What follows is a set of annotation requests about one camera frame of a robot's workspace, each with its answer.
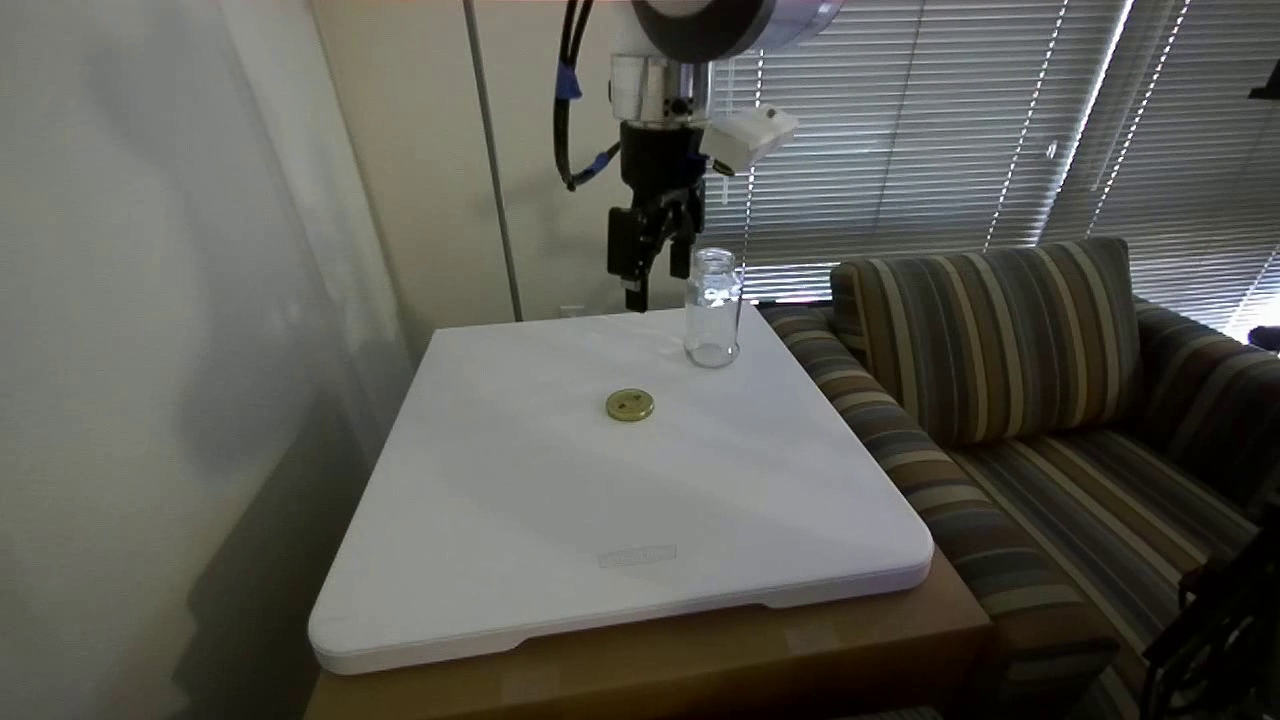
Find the brown cardboard box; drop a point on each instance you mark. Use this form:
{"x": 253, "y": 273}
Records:
{"x": 730, "y": 665}

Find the grey window blinds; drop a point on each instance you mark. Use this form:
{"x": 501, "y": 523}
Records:
{"x": 932, "y": 127}

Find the black stand lower right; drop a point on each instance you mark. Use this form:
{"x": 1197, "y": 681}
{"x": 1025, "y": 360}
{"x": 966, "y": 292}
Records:
{"x": 1220, "y": 654}

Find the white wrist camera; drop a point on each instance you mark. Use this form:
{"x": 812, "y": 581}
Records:
{"x": 735, "y": 141}

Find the gold metal cap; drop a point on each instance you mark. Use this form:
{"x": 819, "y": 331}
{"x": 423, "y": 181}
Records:
{"x": 629, "y": 404}

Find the striped sofa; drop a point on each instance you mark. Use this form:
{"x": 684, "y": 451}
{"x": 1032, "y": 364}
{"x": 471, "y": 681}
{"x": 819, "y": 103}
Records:
{"x": 1077, "y": 546}

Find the striped sofa cushion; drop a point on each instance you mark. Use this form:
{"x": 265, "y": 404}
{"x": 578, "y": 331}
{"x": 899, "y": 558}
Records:
{"x": 999, "y": 346}

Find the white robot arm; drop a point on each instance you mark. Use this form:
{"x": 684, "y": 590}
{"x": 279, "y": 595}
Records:
{"x": 660, "y": 77}

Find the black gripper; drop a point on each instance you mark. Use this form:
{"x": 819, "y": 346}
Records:
{"x": 664, "y": 173}

